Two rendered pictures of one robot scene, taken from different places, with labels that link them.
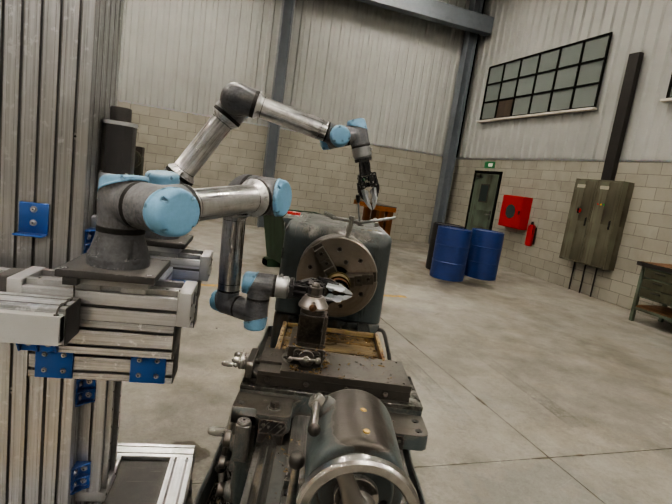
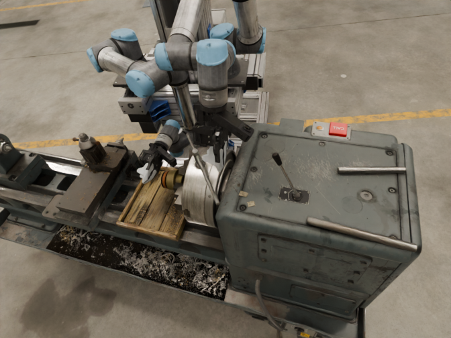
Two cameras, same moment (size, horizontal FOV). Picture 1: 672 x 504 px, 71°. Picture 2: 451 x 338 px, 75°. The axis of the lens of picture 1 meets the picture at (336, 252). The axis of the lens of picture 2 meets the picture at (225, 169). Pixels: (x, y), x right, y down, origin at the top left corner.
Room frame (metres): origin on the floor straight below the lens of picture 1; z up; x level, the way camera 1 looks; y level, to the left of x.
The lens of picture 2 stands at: (2.20, -0.62, 2.04)
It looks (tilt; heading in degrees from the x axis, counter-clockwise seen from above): 51 degrees down; 117
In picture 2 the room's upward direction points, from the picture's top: 10 degrees counter-clockwise
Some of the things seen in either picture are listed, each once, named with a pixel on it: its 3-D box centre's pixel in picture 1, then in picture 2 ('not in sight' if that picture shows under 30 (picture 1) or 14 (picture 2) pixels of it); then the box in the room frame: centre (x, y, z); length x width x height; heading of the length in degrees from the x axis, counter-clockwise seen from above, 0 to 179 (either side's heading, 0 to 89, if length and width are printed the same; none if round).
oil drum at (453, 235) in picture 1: (450, 253); not in sight; (8.08, -1.97, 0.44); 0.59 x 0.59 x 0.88
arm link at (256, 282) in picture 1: (259, 284); (169, 131); (1.51, 0.24, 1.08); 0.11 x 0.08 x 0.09; 92
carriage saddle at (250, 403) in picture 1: (330, 399); (91, 182); (1.14, -0.04, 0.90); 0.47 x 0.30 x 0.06; 92
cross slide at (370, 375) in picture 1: (327, 371); (96, 176); (1.19, -0.02, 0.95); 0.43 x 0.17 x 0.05; 92
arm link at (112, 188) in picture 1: (125, 200); (125, 43); (1.18, 0.55, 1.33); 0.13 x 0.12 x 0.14; 63
